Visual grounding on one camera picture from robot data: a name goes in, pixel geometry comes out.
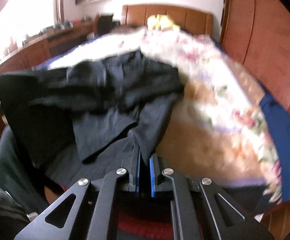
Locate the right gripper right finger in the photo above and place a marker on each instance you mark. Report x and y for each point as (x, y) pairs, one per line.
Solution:
(201, 209)

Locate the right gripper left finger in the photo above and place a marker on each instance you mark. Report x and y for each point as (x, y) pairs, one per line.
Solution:
(87, 209)

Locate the black double-breasted coat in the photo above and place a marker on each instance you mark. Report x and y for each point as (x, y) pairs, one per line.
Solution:
(86, 120)

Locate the floral bed blanket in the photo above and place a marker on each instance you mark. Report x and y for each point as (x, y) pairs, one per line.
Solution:
(214, 130)

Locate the folded blue garment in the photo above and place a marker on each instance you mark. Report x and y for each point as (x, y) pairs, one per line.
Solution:
(278, 121)

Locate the long wooden desk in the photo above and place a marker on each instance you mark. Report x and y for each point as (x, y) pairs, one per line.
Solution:
(45, 47)

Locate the wooden chair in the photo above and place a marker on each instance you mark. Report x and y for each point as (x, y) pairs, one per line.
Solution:
(102, 24)

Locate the wooden louvered wardrobe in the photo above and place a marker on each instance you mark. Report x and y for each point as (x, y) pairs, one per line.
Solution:
(256, 33)

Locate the yellow plush toy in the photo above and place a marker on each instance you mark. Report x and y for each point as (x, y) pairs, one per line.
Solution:
(161, 22)

